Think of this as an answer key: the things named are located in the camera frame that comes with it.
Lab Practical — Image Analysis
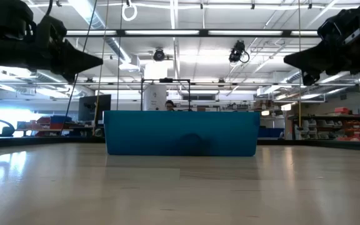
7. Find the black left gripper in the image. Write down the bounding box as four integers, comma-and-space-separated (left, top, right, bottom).
0, 0, 104, 84

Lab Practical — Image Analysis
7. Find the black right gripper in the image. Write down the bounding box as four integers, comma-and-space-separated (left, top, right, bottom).
282, 0, 360, 87

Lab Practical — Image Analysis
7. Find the black monitor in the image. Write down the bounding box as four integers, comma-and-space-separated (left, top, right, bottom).
77, 94, 113, 123

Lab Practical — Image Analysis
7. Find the background storage shelving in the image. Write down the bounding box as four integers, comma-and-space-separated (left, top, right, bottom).
287, 112, 360, 142

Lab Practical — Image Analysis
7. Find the blue storage bin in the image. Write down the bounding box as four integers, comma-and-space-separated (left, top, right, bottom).
50, 115, 73, 124

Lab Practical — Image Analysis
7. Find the black overhead light beam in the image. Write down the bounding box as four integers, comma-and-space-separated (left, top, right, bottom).
66, 28, 320, 39

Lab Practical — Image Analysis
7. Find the row of blue bins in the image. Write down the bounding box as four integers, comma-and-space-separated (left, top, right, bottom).
257, 127, 286, 139

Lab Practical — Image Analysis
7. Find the white pillar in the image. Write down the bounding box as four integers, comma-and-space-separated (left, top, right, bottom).
142, 61, 169, 111

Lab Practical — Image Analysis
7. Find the blue plastic bin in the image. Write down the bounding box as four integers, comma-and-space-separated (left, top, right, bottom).
103, 109, 261, 157

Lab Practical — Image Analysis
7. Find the thin black hanging cable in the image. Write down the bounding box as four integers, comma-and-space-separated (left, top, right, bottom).
60, 0, 99, 136

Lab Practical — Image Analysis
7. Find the tan hanging cord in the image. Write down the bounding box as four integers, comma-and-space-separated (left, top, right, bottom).
92, 0, 110, 136

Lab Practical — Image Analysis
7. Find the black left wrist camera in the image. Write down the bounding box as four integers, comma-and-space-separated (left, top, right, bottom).
36, 14, 69, 43

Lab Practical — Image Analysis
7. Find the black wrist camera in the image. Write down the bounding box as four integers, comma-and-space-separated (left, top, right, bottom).
316, 8, 360, 44
36, 14, 69, 43

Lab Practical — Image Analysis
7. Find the thin dark hanging cord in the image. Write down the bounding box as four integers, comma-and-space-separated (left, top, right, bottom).
115, 0, 124, 111

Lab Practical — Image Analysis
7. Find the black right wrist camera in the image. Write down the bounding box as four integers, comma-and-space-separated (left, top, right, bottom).
316, 8, 360, 44

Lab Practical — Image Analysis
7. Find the silver air duct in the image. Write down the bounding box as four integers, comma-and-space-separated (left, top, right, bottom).
69, 0, 134, 65

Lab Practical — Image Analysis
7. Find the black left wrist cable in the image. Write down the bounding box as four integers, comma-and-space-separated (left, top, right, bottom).
44, 0, 54, 17

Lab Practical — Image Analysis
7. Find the black ceiling camera with cable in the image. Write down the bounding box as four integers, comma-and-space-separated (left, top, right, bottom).
228, 39, 251, 64

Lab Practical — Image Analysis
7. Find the black table frame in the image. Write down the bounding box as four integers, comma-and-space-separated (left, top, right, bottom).
0, 136, 360, 153

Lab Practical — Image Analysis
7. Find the white cable loop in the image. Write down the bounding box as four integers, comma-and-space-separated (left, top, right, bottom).
121, 0, 138, 23

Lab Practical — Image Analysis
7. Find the black background station frame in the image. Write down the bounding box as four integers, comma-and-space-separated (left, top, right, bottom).
140, 77, 192, 112

